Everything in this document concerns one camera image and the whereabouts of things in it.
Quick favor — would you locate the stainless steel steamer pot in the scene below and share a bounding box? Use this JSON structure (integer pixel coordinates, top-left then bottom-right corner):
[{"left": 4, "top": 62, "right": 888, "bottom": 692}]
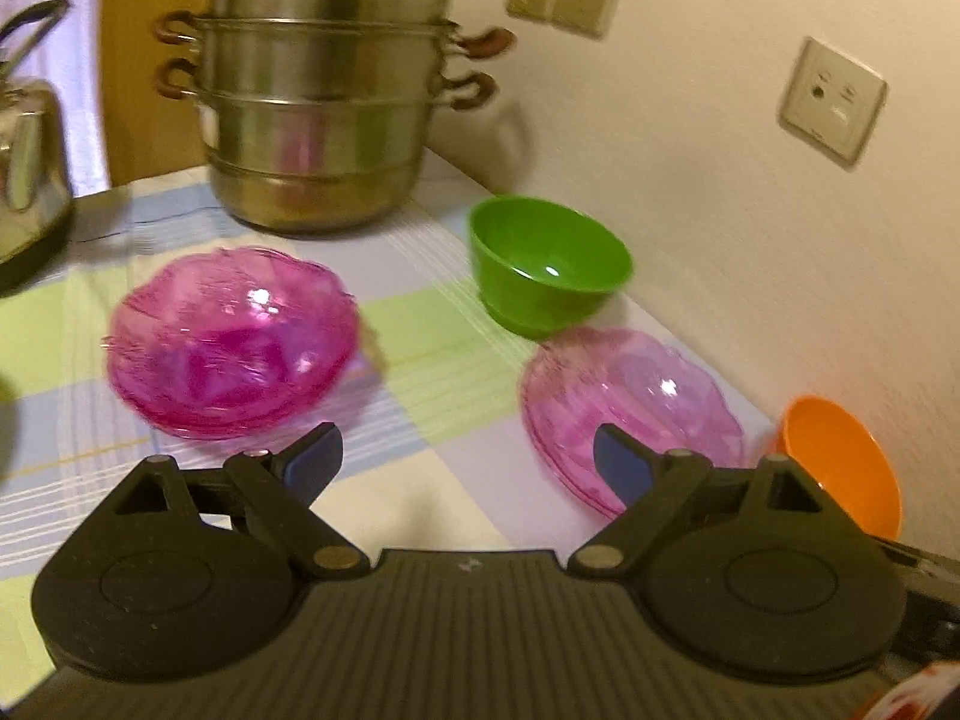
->
[{"left": 154, "top": 0, "right": 517, "bottom": 233}]

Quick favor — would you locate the checked tablecloth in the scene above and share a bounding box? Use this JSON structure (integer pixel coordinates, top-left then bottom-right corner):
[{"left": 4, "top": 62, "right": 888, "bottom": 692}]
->
[{"left": 0, "top": 150, "right": 781, "bottom": 691}]

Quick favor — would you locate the beige wall socket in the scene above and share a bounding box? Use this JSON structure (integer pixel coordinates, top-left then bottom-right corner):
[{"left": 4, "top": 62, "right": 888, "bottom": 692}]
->
[{"left": 778, "top": 36, "right": 888, "bottom": 168}]

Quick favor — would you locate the stainless steel kettle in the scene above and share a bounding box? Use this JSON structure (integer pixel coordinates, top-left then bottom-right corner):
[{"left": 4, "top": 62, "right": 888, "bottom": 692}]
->
[{"left": 0, "top": 0, "right": 76, "bottom": 295}]

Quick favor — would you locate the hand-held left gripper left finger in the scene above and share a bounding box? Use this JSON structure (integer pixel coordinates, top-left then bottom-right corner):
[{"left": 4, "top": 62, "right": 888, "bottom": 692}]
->
[{"left": 90, "top": 422, "right": 370, "bottom": 580}]

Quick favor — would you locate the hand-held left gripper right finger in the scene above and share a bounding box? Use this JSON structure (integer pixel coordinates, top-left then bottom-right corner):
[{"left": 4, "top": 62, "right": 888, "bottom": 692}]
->
[{"left": 568, "top": 424, "right": 850, "bottom": 583}]

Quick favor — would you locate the green plastic bowl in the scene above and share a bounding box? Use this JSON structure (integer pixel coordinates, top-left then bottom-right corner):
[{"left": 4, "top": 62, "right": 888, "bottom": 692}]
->
[{"left": 469, "top": 195, "right": 633, "bottom": 338}]

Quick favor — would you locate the pink glass plate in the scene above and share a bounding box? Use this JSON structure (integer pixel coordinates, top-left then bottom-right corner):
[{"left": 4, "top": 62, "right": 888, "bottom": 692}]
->
[{"left": 519, "top": 326, "right": 747, "bottom": 518}]

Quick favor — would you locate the orange plastic bowl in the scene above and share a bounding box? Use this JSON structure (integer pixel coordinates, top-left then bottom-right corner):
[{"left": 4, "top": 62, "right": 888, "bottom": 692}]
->
[{"left": 772, "top": 395, "right": 902, "bottom": 541}]

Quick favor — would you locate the stack of pink glass plates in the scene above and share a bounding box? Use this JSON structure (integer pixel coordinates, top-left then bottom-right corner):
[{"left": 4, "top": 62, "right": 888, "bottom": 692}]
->
[{"left": 101, "top": 246, "right": 361, "bottom": 442}]

